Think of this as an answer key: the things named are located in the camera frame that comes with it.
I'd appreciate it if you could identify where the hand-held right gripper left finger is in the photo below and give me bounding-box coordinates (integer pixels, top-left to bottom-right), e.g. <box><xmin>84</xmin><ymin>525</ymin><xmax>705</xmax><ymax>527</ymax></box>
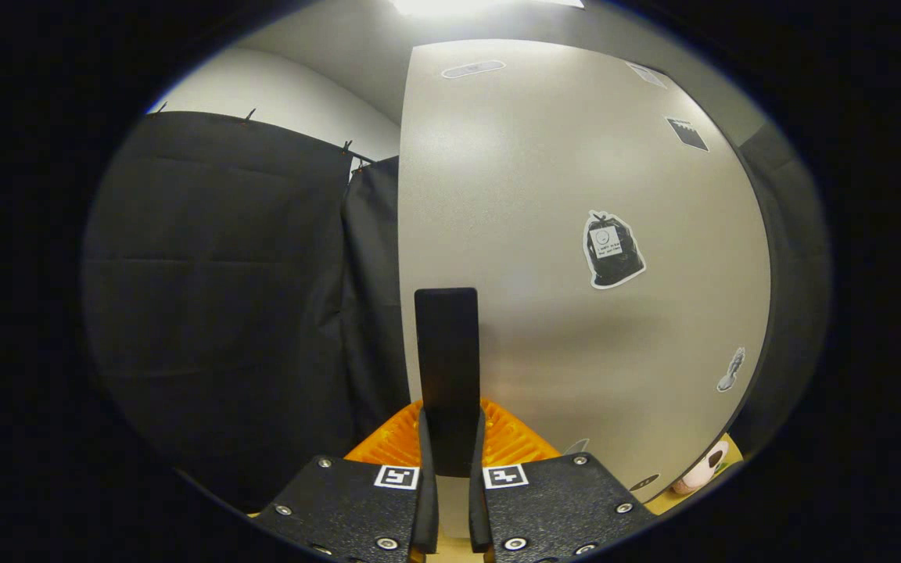
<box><xmin>251</xmin><ymin>399</ymin><xmax>440</xmax><ymax>563</ymax></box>

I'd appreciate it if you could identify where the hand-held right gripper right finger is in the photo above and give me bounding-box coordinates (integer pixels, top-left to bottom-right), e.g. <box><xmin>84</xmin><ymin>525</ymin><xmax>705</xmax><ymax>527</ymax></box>
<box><xmin>468</xmin><ymin>399</ymin><xmax>659</xmax><ymax>563</ymax></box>

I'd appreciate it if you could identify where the black door handle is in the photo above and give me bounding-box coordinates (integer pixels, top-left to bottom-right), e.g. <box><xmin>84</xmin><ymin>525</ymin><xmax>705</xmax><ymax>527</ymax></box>
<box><xmin>415</xmin><ymin>288</ymin><xmax>480</xmax><ymax>478</ymax></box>

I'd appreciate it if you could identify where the beige cabinet door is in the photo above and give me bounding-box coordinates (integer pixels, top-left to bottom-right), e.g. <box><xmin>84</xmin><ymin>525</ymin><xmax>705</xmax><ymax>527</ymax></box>
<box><xmin>397</xmin><ymin>39</ymin><xmax>772</xmax><ymax>540</ymax></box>

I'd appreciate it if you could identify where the pink plush toy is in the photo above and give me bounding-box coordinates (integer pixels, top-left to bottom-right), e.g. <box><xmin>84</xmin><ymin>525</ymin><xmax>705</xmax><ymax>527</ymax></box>
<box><xmin>671</xmin><ymin>439</ymin><xmax>730</xmax><ymax>495</ymax></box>

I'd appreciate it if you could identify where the black backdrop cloth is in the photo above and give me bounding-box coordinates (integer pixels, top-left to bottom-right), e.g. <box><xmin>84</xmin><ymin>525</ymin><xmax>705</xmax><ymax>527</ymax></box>
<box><xmin>81</xmin><ymin>109</ymin><xmax>833</xmax><ymax>513</ymax></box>

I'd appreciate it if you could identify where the ceiling light panel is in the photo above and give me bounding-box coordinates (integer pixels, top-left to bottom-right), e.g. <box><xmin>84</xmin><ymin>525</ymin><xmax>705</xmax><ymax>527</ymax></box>
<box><xmin>392</xmin><ymin>0</ymin><xmax>584</xmax><ymax>18</ymax></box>

